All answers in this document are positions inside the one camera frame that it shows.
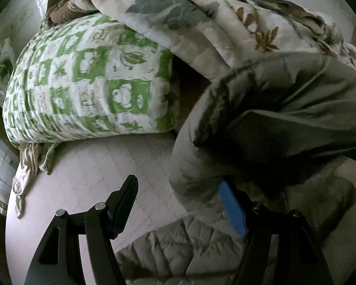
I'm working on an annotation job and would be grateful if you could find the olive quilted hooded jacket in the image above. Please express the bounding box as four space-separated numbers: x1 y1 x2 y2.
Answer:
116 53 356 284

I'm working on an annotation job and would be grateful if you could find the brown folded garment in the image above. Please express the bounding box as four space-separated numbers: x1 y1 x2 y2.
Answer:
45 0 98 28

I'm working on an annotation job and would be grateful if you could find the beige crumpled cloth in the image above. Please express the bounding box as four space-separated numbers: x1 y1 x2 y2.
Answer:
12 143 60 219

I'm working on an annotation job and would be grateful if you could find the pink bed sheet mattress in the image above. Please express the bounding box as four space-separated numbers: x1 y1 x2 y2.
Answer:
5 131 356 285

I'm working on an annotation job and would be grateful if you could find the floral leaf print blanket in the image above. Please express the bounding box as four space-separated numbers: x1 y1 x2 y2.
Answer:
68 0 356 79

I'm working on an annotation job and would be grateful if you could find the green white patterned pillow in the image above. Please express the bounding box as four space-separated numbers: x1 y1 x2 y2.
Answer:
3 13 179 146

